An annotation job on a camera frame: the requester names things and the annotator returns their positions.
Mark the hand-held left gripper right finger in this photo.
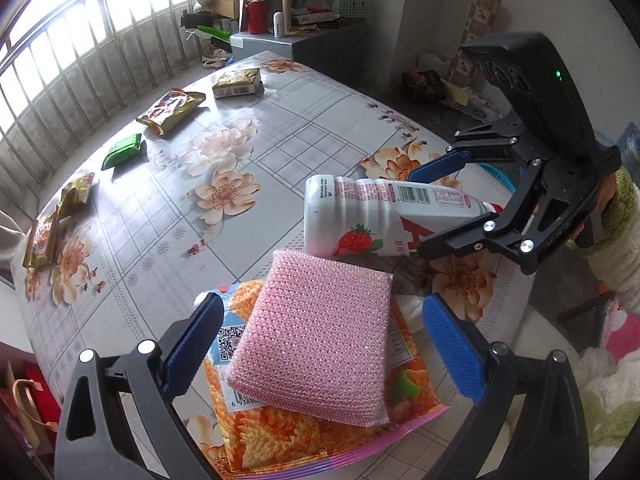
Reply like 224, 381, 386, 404
422, 293, 591, 480

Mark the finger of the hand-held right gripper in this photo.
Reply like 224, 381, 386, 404
418, 159, 557, 277
407, 114, 532, 185

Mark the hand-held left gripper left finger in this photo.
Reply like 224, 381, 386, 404
54, 292, 226, 480

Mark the strawberry milk pouch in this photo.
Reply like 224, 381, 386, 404
304, 175, 506, 259

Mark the pink scouring sponge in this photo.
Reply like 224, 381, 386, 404
224, 248, 394, 429

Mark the person's right forearm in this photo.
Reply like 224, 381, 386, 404
584, 165, 640, 313

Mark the person's right hand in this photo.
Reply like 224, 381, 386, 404
597, 171, 621, 217

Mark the dark printed box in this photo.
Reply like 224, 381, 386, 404
402, 69, 447, 102

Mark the floral patterned board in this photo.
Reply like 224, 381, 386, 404
451, 0, 502, 82

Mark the blue water jug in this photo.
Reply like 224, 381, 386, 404
616, 121, 640, 162

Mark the orange snack bag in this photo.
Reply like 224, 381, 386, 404
194, 280, 449, 480

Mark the person's fuzzy pajamas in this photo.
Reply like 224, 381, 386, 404
570, 305, 640, 480

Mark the red paper bag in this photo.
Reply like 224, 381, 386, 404
0, 360, 62, 480

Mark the floral plastic tablecloth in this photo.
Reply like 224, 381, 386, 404
9, 51, 538, 480

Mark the grey cabinet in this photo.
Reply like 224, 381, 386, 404
229, 21, 374, 64

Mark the gold snack packet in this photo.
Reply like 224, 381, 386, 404
59, 172, 96, 217
22, 207, 64, 269

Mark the white plastic basket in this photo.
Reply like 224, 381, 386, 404
327, 0, 369, 20

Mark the green foil packet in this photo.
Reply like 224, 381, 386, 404
101, 132, 144, 171

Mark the beige curtain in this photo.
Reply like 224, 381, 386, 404
0, 207, 25, 281

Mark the gold tea box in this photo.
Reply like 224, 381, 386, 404
212, 67, 264, 99

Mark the yellow snack bag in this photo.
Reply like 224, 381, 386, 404
135, 87, 206, 136

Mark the red thermos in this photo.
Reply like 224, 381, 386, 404
245, 0, 267, 35

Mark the green plastic dustpan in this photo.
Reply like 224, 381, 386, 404
196, 24, 234, 44

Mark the cardboard box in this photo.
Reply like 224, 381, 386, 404
206, 0, 241, 21

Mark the metal balcony railing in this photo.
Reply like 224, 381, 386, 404
0, 0, 211, 181

